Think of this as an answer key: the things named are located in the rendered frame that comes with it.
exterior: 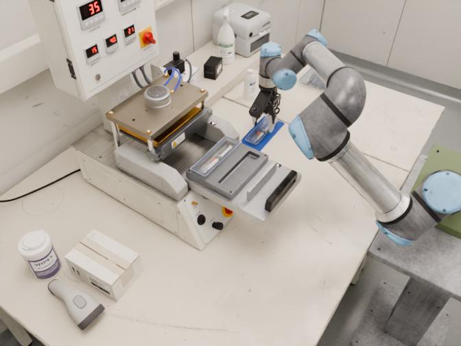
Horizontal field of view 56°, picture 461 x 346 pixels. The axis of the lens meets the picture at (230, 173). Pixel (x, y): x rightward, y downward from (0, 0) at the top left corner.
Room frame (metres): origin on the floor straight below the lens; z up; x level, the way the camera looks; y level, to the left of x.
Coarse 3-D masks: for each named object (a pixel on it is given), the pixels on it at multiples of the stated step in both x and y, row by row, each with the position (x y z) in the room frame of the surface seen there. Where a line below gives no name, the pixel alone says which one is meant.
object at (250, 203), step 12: (264, 168) 0.95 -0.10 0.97; (276, 168) 0.95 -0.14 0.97; (288, 168) 0.95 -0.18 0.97; (192, 180) 0.89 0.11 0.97; (252, 180) 0.90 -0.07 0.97; (264, 180) 0.88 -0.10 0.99; (276, 180) 0.90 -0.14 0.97; (300, 180) 0.92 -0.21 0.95; (204, 192) 0.86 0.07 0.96; (240, 192) 0.85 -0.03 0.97; (252, 192) 0.82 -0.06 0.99; (264, 192) 0.85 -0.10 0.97; (288, 192) 0.86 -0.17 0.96; (228, 204) 0.81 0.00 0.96; (240, 204) 0.80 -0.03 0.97; (252, 204) 0.80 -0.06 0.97; (264, 204) 0.80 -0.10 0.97; (276, 204) 0.80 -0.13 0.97; (252, 216) 0.76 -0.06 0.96; (264, 216) 0.76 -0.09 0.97
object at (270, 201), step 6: (288, 174) 0.88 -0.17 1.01; (294, 174) 0.88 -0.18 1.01; (288, 180) 0.86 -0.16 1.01; (294, 180) 0.89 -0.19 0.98; (282, 186) 0.83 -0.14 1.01; (288, 186) 0.85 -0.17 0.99; (276, 192) 0.81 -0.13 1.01; (282, 192) 0.82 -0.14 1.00; (270, 198) 0.79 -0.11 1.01; (276, 198) 0.80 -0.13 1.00; (270, 204) 0.77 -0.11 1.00; (270, 210) 0.77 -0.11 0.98
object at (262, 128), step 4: (264, 120) 1.44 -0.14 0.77; (260, 124) 1.41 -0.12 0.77; (264, 124) 1.41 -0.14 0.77; (256, 128) 1.38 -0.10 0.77; (260, 128) 1.38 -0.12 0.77; (264, 128) 1.39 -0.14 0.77; (252, 132) 1.36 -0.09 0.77; (256, 132) 1.36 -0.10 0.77; (260, 132) 1.36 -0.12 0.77; (264, 132) 1.36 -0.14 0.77; (248, 136) 1.34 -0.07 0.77; (252, 136) 1.34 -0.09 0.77; (256, 136) 1.34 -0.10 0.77; (260, 136) 1.34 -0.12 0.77; (248, 140) 1.31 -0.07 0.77; (252, 140) 1.31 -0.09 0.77; (256, 140) 1.31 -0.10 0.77
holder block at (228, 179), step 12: (216, 144) 1.03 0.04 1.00; (240, 144) 1.03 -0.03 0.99; (228, 156) 0.97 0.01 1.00; (240, 156) 0.97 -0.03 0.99; (252, 156) 0.99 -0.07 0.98; (264, 156) 0.97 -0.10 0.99; (216, 168) 0.92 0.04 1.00; (228, 168) 0.92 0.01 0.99; (240, 168) 0.93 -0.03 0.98; (252, 168) 0.92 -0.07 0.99; (204, 180) 0.87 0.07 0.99; (216, 180) 0.87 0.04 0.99; (228, 180) 0.89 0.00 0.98; (240, 180) 0.87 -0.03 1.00; (216, 192) 0.84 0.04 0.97; (228, 192) 0.82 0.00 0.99
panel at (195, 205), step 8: (192, 192) 0.89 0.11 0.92; (184, 200) 0.86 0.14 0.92; (192, 200) 0.87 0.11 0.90; (200, 200) 0.89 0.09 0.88; (208, 200) 0.91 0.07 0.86; (192, 208) 0.86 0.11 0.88; (200, 208) 0.88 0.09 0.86; (208, 208) 0.89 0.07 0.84; (216, 208) 0.91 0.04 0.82; (224, 208) 0.93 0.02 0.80; (192, 216) 0.84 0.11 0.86; (208, 216) 0.88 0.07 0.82; (216, 216) 0.90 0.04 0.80; (224, 216) 0.91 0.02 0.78; (232, 216) 0.93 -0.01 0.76; (200, 224) 0.84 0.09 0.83; (208, 224) 0.86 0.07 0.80; (224, 224) 0.90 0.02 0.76; (200, 232) 0.83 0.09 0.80; (208, 232) 0.84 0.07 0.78; (216, 232) 0.86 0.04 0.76; (208, 240) 0.83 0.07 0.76
